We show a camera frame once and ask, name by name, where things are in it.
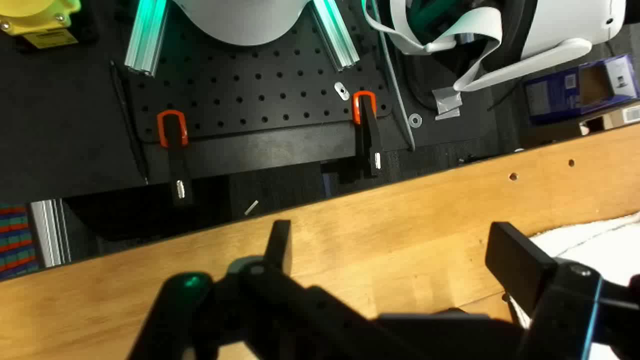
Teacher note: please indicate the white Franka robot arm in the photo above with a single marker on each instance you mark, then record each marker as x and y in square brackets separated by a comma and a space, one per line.
[243, 20]

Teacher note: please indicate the grey ribbed block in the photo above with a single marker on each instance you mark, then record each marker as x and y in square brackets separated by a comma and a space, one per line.
[51, 232]

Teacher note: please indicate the blue cardboard box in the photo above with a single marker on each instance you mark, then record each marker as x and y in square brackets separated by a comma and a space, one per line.
[581, 86]

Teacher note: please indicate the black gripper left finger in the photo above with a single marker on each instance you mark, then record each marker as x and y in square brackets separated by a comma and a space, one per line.
[281, 246]

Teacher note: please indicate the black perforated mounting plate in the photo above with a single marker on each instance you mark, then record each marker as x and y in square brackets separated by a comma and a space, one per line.
[266, 93]

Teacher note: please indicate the yellow emergency stop button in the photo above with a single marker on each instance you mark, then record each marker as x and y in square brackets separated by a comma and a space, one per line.
[36, 16]

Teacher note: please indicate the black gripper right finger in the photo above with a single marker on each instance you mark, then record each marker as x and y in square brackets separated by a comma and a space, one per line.
[521, 266]

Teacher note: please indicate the aluminium extrusion rail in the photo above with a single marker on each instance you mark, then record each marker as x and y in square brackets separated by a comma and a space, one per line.
[147, 33]
[337, 33]

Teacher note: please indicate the striped colourful cloth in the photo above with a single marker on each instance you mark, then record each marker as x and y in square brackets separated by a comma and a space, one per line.
[13, 241]

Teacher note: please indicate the white VR headset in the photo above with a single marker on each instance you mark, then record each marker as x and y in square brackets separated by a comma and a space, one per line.
[567, 26]

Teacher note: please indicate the orange and black clamp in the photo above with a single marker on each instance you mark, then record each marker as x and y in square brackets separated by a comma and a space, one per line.
[172, 126]
[364, 121]

